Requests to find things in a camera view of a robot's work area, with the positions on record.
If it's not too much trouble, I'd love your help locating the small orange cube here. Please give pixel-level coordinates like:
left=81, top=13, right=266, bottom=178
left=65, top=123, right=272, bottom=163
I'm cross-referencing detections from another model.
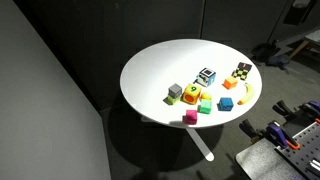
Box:
left=222, top=75, right=239, bottom=91

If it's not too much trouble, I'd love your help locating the small lime green cube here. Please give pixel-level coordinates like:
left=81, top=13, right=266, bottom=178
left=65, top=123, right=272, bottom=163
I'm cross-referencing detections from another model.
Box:
left=166, top=94, right=181, bottom=106

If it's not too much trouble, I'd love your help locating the small grey cube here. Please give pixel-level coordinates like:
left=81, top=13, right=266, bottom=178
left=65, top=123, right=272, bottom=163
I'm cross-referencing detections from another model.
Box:
left=167, top=83, right=184, bottom=99

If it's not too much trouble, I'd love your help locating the orange soft number cube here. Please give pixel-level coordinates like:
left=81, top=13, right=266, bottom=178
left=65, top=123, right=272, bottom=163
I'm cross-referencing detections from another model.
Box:
left=181, top=83, right=203, bottom=106

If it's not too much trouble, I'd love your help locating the small pink cube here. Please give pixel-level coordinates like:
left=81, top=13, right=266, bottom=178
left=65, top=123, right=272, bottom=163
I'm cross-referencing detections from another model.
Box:
left=184, top=109, right=199, bottom=126

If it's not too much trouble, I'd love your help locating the blue white soft cube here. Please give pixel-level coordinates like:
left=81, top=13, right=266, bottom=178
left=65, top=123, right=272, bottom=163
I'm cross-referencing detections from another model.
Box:
left=195, top=67, right=217, bottom=88

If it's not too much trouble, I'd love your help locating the small blue cube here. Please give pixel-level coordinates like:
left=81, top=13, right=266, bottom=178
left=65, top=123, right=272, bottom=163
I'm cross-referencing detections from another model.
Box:
left=217, top=96, right=235, bottom=112

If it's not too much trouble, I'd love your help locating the black checkered soft cube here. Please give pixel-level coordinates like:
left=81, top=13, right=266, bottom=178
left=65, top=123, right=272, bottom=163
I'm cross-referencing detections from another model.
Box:
left=231, top=61, right=253, bottom=82

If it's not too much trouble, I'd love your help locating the yellow ball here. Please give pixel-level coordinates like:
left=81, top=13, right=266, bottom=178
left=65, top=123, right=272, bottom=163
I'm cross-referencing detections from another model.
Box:
left=200, top=91, right=213, bottom=102

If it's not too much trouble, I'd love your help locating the white table base leg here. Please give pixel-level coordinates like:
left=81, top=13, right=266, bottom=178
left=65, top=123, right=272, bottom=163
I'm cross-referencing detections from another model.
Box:
left=139, top=114, right=216, bottom=163

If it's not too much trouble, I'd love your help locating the yellow banana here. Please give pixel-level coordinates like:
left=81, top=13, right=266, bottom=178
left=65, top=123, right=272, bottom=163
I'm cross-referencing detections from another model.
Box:
left=237, top=82, right=255, bottom=106

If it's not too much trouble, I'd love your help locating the black clamp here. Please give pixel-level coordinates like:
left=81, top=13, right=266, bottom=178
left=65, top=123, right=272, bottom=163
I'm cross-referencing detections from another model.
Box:
left=241, top=118, right=265, bottom=142
left=272, top=99, right=297, bottom=118

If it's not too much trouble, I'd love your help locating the black bag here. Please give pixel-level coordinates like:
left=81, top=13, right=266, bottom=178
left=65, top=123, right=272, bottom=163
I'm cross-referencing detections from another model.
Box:
left=251, top=41, right=278, bottom=63

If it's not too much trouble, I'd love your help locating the dark blue bag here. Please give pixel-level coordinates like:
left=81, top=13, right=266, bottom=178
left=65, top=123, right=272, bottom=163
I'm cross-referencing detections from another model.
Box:
left=266, top=53, right=292, bottom=70

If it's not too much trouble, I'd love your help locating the grey metal plate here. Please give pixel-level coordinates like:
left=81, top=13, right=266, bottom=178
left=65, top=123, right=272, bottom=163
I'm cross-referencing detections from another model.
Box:
left=235, top=137, right=309, bottom=180

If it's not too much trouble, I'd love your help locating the black perforated mounting board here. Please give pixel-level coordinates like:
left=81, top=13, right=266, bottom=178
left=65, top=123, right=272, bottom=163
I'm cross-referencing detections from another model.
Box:
left=275, top=121, right=320, bottom=180

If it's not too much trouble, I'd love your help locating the wooden side table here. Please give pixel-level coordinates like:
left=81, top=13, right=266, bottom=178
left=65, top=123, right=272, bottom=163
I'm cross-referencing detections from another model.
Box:
left=289, top=29, right=320, bottom=60

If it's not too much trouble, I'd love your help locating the purple clamp with orange handle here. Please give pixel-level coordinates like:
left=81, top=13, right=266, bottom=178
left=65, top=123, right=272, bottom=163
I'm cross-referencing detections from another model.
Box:
left=266, top=121, right=301, bottom=151

